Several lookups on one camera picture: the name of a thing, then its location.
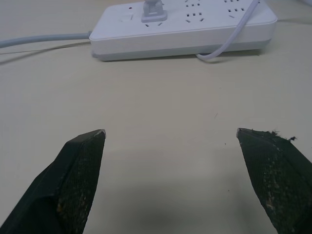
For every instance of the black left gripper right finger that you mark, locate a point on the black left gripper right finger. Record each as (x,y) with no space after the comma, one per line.
(278,180)

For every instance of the white power strip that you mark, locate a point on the white power strip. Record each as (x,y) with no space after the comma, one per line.
(180,31)

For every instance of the white plug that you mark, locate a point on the white plug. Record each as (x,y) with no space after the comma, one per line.
(154,11)

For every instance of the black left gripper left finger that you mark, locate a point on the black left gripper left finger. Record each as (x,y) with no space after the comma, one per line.
(70,180)

